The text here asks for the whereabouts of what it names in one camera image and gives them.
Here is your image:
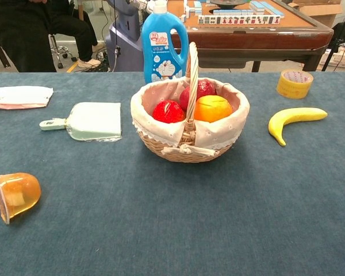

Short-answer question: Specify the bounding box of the orange fruit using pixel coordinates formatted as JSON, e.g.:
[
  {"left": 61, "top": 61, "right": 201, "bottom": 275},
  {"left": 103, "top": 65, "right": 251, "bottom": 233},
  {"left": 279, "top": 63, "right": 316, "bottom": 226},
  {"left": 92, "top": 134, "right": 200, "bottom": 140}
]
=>
[{"left": 194, "top": 95, "right": 233, "bottom": 124}]

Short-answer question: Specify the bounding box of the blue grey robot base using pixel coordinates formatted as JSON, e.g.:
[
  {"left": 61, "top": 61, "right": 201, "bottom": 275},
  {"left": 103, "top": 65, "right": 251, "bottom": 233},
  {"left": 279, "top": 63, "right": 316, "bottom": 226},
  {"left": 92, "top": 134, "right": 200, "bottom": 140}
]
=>
[{"left": 105, "top": 0, "right": 150, "bottom": 72}]

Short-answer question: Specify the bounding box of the wicker basket with cloth liner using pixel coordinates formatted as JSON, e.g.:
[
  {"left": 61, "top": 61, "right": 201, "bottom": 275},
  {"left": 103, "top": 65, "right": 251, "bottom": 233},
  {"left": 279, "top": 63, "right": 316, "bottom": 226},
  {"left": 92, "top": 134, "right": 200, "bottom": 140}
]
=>
[{"left": 130, "top": 41, "right": 251, "bottom": 163}]

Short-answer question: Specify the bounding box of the red strawberry toy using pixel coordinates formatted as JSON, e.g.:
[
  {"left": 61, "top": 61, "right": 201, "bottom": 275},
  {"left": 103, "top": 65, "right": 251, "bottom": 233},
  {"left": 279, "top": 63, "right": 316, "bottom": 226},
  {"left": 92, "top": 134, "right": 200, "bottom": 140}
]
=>
[{"left": 152, "top": 99, "right": 186, "bottom": 124}]

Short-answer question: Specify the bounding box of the dark red apple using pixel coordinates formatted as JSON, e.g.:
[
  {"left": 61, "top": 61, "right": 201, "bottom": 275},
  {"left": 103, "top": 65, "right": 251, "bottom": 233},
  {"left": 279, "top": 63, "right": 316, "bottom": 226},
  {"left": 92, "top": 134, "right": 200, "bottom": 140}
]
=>
[{"left": 179, "top": 79, "right": 218, "bottom": 113}]

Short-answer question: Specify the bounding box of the light green dustpan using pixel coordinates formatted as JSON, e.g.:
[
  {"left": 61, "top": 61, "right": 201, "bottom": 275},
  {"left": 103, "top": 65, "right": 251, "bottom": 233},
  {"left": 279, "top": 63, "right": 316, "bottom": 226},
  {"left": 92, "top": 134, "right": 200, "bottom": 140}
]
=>
[{"left": 39, "top": 102, "right": 123, "bottom": 143}]

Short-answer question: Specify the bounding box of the blue detergent bottle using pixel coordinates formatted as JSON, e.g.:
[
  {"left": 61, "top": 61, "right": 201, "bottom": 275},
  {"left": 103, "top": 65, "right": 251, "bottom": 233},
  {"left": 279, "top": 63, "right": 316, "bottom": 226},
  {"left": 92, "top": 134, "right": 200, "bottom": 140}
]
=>
[{"left": 141, "top": 0, "right": 189, "bottom": 85}]

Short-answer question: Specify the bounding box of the yellow banana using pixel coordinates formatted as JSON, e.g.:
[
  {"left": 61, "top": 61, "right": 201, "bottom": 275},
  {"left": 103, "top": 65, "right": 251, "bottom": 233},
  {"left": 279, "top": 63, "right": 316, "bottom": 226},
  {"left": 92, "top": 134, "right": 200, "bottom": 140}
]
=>
[{"left": 268, "top": 107, "right": 328, "bottom": 147}]

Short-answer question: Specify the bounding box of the yellow tape roll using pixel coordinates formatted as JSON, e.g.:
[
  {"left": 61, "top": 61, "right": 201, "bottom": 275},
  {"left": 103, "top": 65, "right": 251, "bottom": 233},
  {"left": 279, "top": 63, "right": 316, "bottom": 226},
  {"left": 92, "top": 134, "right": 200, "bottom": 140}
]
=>
[{"left": 276, "top": 69, "right": 315, "bottom": 100}]

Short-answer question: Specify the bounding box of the wooden mahjong table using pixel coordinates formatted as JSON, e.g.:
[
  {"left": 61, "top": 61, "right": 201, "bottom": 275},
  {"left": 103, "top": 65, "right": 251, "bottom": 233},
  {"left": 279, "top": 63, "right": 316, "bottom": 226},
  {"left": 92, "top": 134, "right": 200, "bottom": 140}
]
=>
[{"left": 166, "top": 0, "right": 335, "bottom": 73}]

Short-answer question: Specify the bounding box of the row of mahjong tiles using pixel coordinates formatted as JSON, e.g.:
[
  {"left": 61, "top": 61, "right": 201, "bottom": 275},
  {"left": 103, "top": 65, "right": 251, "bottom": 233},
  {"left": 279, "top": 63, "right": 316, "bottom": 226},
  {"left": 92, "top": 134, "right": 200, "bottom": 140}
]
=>
[{"left": 197, "top": 14, "right": 282, "bottom": 25}]

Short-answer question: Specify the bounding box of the office chair wheeled base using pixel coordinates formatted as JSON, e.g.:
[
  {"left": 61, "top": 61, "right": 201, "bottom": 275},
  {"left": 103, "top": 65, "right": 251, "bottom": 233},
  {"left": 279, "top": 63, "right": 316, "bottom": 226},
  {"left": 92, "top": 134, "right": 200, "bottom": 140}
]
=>
[{"left": 48, "top": 33, "right": 78, "bottom": 70}]

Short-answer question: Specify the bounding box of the white folded cloth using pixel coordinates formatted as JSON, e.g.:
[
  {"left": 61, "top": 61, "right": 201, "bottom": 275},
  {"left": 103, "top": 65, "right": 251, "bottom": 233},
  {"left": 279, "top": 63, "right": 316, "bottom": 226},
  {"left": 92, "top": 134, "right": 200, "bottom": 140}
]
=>
[{"left": 0, "top": 85, "right": 55, "bottom": 110}]

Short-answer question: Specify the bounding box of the orange jelly cup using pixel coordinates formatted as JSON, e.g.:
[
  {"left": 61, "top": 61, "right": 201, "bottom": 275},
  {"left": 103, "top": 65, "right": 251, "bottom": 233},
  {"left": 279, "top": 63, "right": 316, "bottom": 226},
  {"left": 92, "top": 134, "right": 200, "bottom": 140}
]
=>
[{"left": 0, "top": 171, "right": 42, "bottom": 225}]

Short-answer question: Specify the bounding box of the person in black clothes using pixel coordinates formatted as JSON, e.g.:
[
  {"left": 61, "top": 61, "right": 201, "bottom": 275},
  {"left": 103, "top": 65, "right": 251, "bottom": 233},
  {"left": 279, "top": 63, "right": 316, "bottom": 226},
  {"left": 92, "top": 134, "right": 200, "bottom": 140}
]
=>
[{"left": 0, "top": 0, "right": 102, "bottom": 73}]

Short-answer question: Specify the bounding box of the white plastic crate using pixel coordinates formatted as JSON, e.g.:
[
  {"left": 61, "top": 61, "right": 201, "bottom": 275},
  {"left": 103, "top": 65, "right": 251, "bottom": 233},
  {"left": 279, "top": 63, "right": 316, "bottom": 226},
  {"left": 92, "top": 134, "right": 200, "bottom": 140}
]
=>
[{"left": 318, "top": 47, "right": 345, "bottom": 71}]

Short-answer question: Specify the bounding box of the black tripod leg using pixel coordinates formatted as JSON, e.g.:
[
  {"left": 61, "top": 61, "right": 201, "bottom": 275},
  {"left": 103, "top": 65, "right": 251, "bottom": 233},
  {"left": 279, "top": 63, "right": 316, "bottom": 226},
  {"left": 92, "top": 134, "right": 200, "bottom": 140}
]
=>
[{"left": 321, "top": 0, "right": 345, "bottom": 72}]

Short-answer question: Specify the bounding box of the cardboard box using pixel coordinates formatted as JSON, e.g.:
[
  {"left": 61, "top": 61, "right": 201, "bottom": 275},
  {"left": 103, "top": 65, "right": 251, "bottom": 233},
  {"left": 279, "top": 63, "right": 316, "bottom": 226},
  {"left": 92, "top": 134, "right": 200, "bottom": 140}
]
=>
[{"left": 287, "top": 0, "right": 345, "bottom": 28}]

